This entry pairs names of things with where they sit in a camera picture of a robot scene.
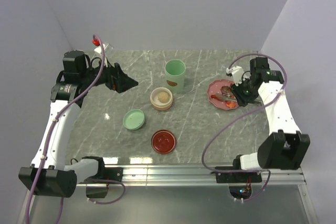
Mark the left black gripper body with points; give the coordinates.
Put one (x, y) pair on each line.
(104, 77)

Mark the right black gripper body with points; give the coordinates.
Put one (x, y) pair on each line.
(250, 91)

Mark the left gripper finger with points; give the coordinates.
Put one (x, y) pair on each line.
(117, 71)
(122, 83)

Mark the metal tongs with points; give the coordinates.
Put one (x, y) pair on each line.
(256, 102)

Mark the beige steamed bun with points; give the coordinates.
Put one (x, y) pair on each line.
(163, 97)

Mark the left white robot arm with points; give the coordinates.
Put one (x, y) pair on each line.
(48, 175)

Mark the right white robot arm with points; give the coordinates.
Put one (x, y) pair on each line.
(285, 146)

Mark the orange carrot piece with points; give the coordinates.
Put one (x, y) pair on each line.
(230, 104)

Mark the red shrimp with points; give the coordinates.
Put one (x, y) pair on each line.
(220, 97)

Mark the pink dotted plate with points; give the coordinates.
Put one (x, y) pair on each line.
(215, 88)

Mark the green round lid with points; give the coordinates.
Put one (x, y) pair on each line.
(134, 119)

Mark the stacked cream pink bowl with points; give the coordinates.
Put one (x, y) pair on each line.
(158, 105)

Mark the green tin canister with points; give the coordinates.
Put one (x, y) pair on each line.
(175, 75)

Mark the red round lid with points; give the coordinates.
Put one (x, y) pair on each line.
(163, 141)

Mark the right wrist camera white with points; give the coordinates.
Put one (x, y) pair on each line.
(236, 73)

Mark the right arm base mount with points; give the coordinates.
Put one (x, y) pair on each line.
(239, 184)

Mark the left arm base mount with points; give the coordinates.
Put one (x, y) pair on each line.
(110, 173)

